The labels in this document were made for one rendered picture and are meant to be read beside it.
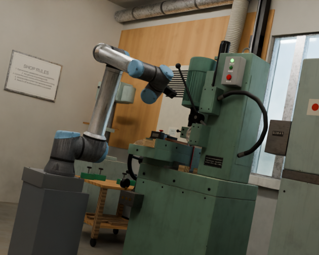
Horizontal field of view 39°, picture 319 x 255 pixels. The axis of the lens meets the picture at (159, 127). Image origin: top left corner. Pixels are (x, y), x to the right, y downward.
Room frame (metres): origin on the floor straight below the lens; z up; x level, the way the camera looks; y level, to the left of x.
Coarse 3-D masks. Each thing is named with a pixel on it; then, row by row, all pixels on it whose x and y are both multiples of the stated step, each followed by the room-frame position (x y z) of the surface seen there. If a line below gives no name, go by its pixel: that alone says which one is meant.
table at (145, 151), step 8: (128, 152) 2.63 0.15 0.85; (136, 152) 2.59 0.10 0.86; (144, 152) 2.55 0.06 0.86; (152, 152) 2.51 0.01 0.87; (160, 152) 2.53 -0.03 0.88; (168, 152) 2.58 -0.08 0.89; (168, 160) 2.59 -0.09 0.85; (176, 160) 2.65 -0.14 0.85; (184, 160) 2.71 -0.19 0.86; (192, 160) 2.77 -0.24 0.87
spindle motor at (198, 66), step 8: (192, 64) 2.73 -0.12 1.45; (200, 64) 2.70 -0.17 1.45; (208, 64) 2.70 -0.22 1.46; (192, 72) 2.73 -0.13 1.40; (200, 72) 2.70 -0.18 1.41; (192, 80) 2.72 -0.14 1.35; (200, 80) 2.70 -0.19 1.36; (192, 88) 2.71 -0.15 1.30; (200, 88) 2.70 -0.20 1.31; (184, 96) 2.76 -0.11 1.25; (192, 96) 2.71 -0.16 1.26; (200, 96) 2.70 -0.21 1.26; (184, 104) 2.73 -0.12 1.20
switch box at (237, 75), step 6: (228, 60) 2.46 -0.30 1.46; (234, 60) 2.43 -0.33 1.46; (240, 60) 2.41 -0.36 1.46; (228, 66) 2.46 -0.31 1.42; (234, 66) 2.43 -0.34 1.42; (240, 66) 2.42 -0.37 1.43; (228, 72) 2.45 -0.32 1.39; (234, 72) 2.43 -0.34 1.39; (240, 72) 2.43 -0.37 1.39; (222, 78) 2.47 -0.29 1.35; (234, 78) 2.42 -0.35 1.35; (240, 78) 2.44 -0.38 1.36; (222, 84) 2.49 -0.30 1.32; (228, 84) 2.45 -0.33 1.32; (234, 84) 2.42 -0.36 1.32; (240, 84) 2.44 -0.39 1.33
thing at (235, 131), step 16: (256, 64) 2.48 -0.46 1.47; (256, 80) 2.50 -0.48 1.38; (240, 96) 2.46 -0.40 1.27; (256, 96) 2.53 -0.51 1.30; (224, 112) 2.51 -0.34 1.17; (240, 112) 2.44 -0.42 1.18; (256, 112) 2.55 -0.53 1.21; (224, 128) 2.50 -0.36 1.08; (240, 128) 2.45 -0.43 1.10; (256, 128) 2.58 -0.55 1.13; (208, 144) 2.55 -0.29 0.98; (224, 144) 2.48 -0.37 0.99; (240, 144) 2.47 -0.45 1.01; (224, 160) 2.47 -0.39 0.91; (240, 160) 2.49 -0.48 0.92; (208, 176) 2.53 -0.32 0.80; (224, 176) 2.46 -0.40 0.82; (240, 176) 2.52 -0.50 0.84
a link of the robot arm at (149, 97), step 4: (148, 84) 2.35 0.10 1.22; (144, 88) 2.38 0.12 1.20; (148, 88) 2.35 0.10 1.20; (144, 92) 2.35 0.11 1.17; (148, 92) 2.34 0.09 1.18; (152, 92) 2.33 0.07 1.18; (156, 92) 2.35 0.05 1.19; (140, 96) 2.38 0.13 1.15; (144, 96) 2.36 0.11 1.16; (148, 96) 2.35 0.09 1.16; (152, 96) 2.35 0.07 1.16; (156, 96) 2.36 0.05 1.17; (144, 100) 2.38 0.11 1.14; (148, 100) 2.37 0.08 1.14; (152, 100) 2.36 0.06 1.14
